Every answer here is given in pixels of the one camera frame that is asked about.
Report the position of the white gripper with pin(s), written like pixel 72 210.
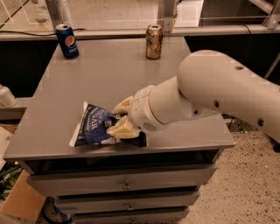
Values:
pixel 142 109

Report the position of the blue Kettle chip bag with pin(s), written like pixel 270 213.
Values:
pixel 93 125

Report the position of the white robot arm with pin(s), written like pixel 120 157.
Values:
pixel 206 82

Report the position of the orange gold soda can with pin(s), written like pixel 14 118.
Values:
pixel 154 40

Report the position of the blue Pepsi can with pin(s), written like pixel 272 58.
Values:
pixel 67 42

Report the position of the grey drawer cabinet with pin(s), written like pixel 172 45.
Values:
pixel 105 73

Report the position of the top grey drawer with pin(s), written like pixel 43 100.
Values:
pixel 115 181

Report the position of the grey drawer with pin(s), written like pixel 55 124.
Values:
pixel 115 181
pixel 144 216
pixel 131 202

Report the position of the middle grey drawer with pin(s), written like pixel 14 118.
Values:
pixel 131 202

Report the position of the bottom grey drawer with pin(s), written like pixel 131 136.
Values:
pixel 144 216

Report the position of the white cylinder object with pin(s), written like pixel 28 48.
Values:
pixel 6 97

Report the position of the brown cardboard box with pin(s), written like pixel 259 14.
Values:
pixel 23 204

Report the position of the grey metal rail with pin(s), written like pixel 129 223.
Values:
pixel 140 33

